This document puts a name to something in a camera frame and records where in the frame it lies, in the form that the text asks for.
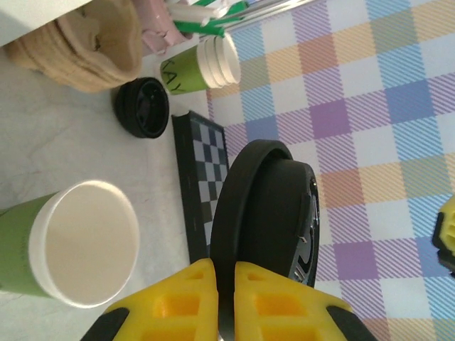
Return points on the stack of black cup lids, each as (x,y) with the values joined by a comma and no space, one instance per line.
(142,106)

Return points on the black plastic cup lid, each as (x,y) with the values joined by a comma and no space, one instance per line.
(227,213)

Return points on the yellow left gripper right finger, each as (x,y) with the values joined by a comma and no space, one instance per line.
(284,312)

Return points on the green drinking straw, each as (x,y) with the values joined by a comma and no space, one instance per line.
(236,6)
(200,2)

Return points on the stack of green paper cups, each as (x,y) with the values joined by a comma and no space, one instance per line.
(181,71)

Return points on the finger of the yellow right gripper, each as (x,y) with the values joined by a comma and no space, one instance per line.
(448,227)

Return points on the green paper coffee cup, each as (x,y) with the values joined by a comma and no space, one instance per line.
(89,241)

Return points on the pink straw holder cup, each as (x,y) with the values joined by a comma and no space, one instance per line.
(156,35)

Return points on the black grey chessboard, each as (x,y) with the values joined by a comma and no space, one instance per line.
(204,160)

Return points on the brown pulp cup carrier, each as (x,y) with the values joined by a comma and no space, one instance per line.
(121,42)

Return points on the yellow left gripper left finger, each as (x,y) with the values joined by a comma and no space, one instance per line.
(170,312)

